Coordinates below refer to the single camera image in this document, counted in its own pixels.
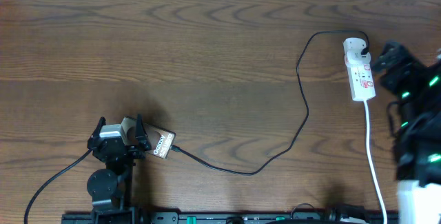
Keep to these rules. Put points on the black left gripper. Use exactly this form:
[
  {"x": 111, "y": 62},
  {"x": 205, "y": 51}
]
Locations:
[{"x": 127, "y": 149}]

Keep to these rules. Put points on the bronze Galaxy phone box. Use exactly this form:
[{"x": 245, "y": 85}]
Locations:
[{"x": 160, "y": 139}]

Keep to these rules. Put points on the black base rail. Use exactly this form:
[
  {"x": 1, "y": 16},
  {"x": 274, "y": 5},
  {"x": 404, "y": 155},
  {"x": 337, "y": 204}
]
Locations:
[{"x": 192, "y": 218}]

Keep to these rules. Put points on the white power strip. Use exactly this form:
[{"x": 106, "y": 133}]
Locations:
[{"x": 360, "y": 75}]

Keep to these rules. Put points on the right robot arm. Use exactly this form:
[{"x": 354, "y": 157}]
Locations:
[{"x": 416, "y": 147}]

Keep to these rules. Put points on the white charger plug adapter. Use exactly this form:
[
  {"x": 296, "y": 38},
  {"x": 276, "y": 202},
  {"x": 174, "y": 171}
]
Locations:
[{"x": 354, "y": 43}]

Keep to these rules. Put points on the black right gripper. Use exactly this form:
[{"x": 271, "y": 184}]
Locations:
[{"x": 409, "y": 67}]

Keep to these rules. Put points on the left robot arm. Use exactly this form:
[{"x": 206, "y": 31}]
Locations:
[{"x": 111, "y": 192}]

